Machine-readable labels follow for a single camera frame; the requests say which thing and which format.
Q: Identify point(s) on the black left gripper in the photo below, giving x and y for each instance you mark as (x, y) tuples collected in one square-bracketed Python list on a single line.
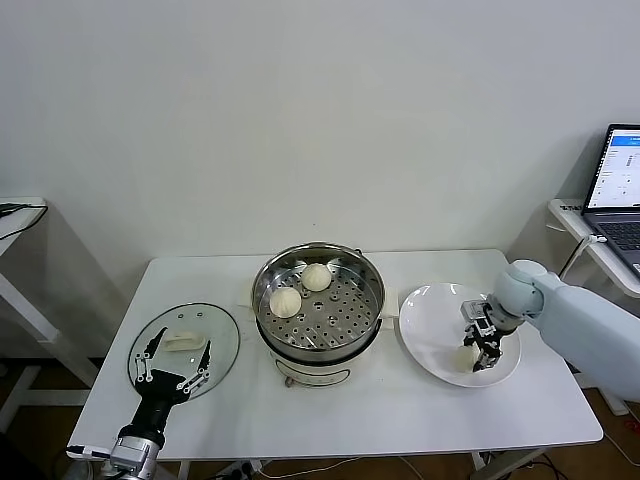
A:
[(157, 395)]

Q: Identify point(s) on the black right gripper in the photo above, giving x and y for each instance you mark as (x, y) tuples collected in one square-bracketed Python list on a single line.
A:
[(482, 337)]

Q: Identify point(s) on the white steamed baozi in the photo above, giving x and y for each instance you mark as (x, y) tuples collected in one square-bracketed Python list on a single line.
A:
[(315, 277), (285, 301), (462, 359)]

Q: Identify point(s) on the round glass lid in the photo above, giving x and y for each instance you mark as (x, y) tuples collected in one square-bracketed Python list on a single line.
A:
[(210, 325)]

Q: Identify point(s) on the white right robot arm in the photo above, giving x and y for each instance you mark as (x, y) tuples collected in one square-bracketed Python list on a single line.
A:
[(575, 320)]

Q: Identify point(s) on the stainless steel steamer basket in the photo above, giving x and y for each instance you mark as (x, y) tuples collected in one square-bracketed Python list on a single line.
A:
[(345, 300)]

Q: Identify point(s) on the white round plate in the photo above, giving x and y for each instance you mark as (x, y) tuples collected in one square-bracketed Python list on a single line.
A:
[(425, 320)]

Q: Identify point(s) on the white power strip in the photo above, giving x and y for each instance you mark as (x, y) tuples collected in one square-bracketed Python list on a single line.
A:
[(245, 468)]

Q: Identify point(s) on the white electric cooker base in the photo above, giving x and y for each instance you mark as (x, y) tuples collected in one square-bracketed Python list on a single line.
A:
[(310, 372)]

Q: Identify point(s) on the white side table with laptop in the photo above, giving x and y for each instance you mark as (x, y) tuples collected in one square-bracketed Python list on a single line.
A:
[(565, 215)]

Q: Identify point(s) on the grey open laptop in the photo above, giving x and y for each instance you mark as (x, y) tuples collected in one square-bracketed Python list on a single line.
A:
[(615, 165)]

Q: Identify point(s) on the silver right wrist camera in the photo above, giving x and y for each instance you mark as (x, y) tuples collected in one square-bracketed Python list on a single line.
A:
[(472, 309)]

